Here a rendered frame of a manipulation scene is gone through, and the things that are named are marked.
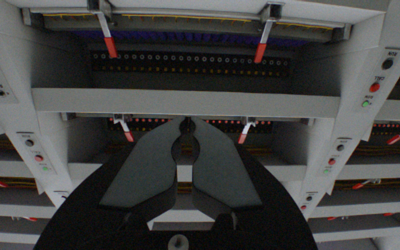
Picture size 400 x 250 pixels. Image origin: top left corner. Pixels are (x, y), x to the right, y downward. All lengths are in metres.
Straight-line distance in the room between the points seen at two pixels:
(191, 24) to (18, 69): 0.32
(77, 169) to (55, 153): 0.06
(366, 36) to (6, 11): 0.60
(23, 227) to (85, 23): 0.87
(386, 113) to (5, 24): 0.74
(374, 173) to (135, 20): 0.71
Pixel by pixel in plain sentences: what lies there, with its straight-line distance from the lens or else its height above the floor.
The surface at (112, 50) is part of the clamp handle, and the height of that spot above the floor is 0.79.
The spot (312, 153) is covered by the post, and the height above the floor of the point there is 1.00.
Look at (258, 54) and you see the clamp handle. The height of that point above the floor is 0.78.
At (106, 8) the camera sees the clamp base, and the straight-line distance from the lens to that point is 0.33.
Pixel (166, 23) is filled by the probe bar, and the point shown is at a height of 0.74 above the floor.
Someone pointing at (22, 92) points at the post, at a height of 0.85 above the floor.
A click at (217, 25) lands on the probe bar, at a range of 0.34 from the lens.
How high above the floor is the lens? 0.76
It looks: 30 degrees up
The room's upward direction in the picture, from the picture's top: 177 degrees counter-clockwise
